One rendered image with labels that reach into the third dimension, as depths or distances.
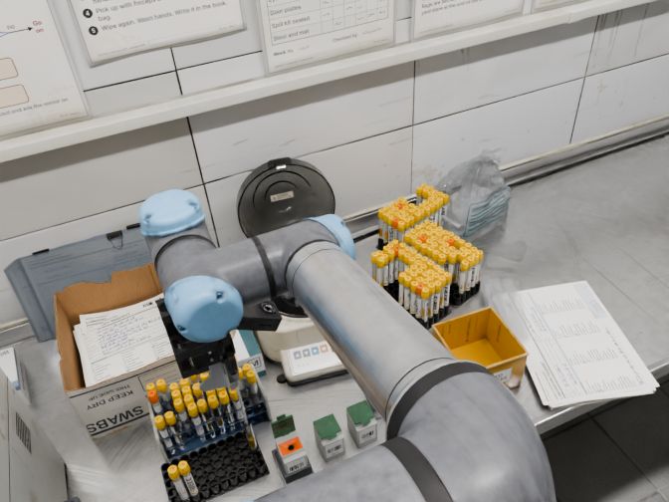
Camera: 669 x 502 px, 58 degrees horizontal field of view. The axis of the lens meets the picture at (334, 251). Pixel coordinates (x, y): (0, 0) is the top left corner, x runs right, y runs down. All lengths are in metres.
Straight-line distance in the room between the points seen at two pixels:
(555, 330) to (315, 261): 0.81
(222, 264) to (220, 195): 0.71
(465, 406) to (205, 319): 0.33
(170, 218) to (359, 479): 0.44
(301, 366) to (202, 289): 0.60
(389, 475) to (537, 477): 0.09
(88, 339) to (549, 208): 1.17
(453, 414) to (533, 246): 1.19
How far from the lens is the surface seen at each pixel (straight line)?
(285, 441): 1.07
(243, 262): 0.66
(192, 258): 0.68
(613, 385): 1.28
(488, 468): 0.36
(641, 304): 1.48
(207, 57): 1.23
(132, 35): 1.19
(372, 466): 0.36
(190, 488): 1.10
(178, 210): 0.72
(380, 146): 1.47
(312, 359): 1.21
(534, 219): 1.64
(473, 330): 1.26
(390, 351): 0.47
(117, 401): 1.20
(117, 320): 1.37
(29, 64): 1.18
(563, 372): 1.27
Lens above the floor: 1.85
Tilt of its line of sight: 41 degrees down
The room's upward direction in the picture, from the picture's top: 4 degrees counter-clockwise
